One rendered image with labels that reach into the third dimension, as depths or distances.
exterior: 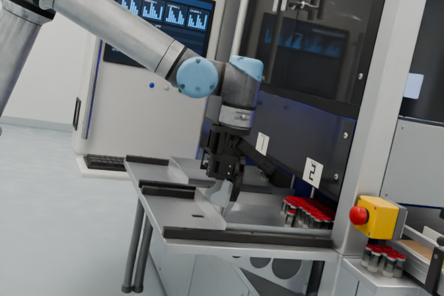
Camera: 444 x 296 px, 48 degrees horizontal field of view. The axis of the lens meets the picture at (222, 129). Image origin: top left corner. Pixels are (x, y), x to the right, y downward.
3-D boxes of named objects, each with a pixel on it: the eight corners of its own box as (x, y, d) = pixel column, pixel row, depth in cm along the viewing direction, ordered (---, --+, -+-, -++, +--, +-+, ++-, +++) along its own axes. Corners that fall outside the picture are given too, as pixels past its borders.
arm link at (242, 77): (226, 53, 111) (263, 61, 112) (217, 101, 113) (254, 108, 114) (228, 53, 104) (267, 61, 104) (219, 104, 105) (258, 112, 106)
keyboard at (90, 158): (184, 168, 199) (185, 162, 199) (195, 178, 186) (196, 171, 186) (82, 158, 183) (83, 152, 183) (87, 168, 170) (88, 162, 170)
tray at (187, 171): (261, 176, 175) (263, 167, 175) (293, 200, 151) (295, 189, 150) (168, 166, 164) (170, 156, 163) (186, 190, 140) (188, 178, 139)
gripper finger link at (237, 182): (224, 196, 113) (231, 160, 112) (231, 197, 113) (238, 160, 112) (230, 203, 108) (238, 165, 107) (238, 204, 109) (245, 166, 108)
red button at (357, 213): (360, 221, 106) (364, 204, 105) (370, 228, 102) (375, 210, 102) (345, 221, 105) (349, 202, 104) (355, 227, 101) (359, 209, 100)
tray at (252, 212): (305, 209, 143) (307, 197, 143) (355, 246, 119) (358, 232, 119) (193, 199, 132) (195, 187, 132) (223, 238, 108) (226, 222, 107)
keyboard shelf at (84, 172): (181, 168, 209) (182, 162, 209) (203, 188, 184) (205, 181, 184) (72, 158, 191) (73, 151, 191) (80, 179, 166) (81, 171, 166)
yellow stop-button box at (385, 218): (378, 228, 110) (386, 197, 109) (399, 241, 103) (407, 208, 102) (349, 225, 107) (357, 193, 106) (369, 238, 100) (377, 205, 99)
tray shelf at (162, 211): (254, 178, 180) (256, 172, 180) (365, 262, 115) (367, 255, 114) (123, 163, 164) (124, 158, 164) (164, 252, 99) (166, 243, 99)
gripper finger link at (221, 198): (203, 215, 112) (211, 176, 111) (227, 217, 114) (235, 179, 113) (207, 220, 109) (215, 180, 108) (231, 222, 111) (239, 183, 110)
